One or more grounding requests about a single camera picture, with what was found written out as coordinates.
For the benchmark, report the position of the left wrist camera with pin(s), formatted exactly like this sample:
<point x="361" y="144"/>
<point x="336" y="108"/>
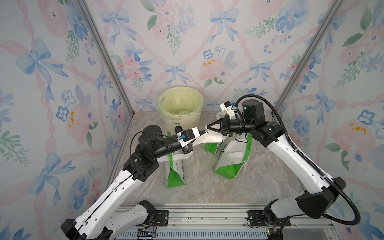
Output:
<point x="186" y="135"/>

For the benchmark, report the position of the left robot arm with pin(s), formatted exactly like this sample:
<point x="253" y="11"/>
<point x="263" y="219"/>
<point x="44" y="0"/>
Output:
<point x="99" y="221"/>

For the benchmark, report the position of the aluminium corner post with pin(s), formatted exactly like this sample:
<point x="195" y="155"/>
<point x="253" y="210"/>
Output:
<point x="321" y="32"/>
<point x="95" y="33"/>

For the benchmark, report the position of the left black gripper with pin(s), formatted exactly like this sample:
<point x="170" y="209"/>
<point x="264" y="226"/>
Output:
<point x="187" y="149"/>

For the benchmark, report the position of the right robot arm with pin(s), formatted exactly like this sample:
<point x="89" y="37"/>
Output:
<point x="321" y="190"/>

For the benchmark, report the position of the right aluminium corner post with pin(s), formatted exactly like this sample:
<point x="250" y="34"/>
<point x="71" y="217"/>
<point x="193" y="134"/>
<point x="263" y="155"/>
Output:
<point x="321" y="32"/>

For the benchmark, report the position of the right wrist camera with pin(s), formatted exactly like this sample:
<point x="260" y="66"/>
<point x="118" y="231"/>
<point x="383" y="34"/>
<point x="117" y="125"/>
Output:
<point x="229" y="110"/>

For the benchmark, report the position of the cream plastic trash bin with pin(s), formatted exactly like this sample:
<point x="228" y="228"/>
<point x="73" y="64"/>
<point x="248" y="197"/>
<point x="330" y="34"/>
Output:
<point x="186" y="121"/>

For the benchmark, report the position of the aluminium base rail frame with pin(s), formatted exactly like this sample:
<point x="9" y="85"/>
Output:
<point x="226" y="221"/>

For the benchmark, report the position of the green white paper bag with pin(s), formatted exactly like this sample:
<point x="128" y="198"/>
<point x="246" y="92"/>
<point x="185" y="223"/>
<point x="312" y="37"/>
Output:
<point x="174" y="166"/>
<point x="233" y="155"/>
<point x="214" y="147"/>

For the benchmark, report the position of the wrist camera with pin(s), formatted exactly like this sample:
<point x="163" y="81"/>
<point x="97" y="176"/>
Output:
<point x="186" y="135"/>
<point x="229" y="110"/>

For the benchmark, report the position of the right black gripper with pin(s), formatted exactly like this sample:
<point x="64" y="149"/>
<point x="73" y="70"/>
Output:
<point x="225" y="126"/>

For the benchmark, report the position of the white paper receipt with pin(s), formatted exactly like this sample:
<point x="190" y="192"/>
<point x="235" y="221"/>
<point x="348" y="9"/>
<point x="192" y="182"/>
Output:
<point x="208" y="136"/>

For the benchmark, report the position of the left aluminium corner post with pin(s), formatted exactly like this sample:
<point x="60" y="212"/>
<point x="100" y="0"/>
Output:
<point x="95" y="33"/>

